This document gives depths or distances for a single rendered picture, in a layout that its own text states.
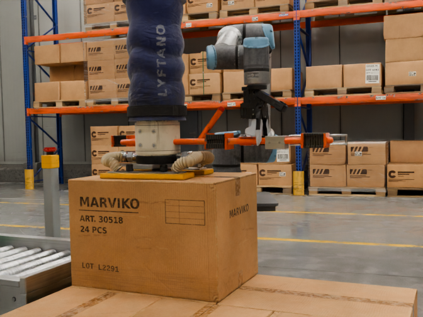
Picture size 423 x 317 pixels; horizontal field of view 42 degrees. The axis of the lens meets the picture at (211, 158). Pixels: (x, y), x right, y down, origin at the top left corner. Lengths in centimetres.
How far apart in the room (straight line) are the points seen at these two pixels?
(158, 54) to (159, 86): 12
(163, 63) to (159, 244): 64
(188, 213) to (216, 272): 21
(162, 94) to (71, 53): 912
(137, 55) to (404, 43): 739
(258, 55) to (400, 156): 774
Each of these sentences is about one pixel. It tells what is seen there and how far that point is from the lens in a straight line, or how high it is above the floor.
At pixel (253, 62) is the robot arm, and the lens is 194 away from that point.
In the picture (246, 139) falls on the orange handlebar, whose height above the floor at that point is 108.
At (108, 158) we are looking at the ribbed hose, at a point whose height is 102.
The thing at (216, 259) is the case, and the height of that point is 69.
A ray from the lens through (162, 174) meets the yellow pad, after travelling 195.
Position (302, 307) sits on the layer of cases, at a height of 54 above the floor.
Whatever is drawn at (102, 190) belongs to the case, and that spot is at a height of 91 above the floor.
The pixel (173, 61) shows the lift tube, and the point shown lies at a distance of 205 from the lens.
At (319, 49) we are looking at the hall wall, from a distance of 1062.
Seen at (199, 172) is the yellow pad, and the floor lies 95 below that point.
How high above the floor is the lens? 112
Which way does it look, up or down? 3 degrees down
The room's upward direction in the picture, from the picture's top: 1 degrees counter-clockwise
